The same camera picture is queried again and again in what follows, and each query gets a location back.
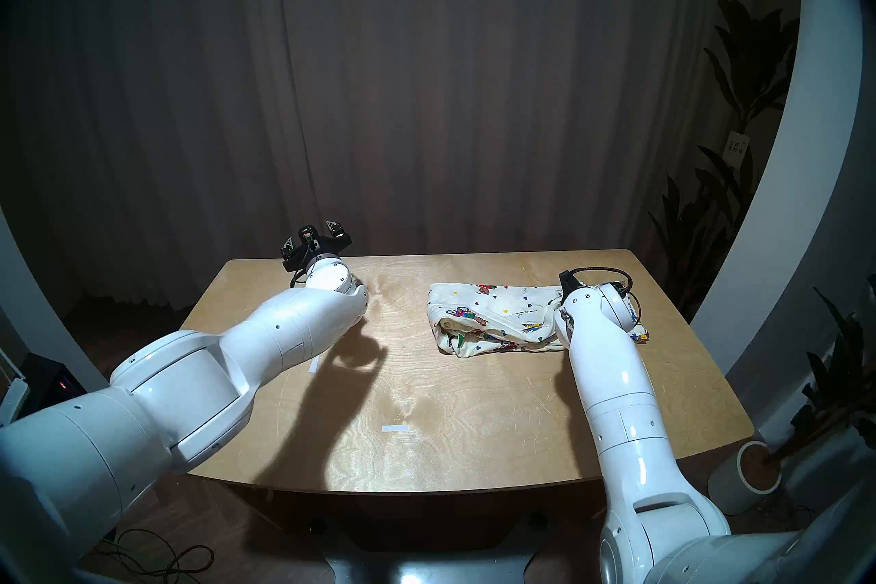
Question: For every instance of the dark potted plant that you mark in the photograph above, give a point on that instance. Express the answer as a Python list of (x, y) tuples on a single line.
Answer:
[(842, 384)]

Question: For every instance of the black computer case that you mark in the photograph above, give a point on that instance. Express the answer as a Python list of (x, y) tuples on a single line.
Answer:
[(58, 381)]

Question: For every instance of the brown pleated curtain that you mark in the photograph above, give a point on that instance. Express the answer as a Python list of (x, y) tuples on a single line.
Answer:
[(410, 76)]

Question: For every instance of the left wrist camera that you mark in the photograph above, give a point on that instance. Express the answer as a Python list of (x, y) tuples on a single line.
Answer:
[(310, 239)]

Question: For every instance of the white plant tag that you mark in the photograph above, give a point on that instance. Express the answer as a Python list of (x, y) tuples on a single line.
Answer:
[(738, 149)]

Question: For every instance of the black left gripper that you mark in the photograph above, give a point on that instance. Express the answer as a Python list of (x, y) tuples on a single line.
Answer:
[(308, 260)]

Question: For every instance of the white round plant pot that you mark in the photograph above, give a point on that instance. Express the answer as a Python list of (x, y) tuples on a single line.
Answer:
[(729, 487)]

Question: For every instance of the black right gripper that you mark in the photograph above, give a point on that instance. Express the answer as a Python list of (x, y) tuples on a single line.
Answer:
[(569, 286)]

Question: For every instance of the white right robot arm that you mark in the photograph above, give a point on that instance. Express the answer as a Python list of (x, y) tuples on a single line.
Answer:
[(629, 418)]

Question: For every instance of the tall dark leafy plant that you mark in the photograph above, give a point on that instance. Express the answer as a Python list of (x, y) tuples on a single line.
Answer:
[(746, 62)]

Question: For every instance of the wide white curved arch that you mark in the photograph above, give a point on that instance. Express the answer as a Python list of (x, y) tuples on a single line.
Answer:
[(801, 192)]

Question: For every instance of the narrow grey curved arch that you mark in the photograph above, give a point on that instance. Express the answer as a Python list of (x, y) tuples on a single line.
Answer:
[(34, 316)]

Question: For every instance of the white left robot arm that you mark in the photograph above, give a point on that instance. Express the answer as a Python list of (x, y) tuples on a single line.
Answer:
[(171, 398)]

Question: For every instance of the white bear print pants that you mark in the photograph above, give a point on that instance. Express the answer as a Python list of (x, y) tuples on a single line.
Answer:
[(506, 316)]

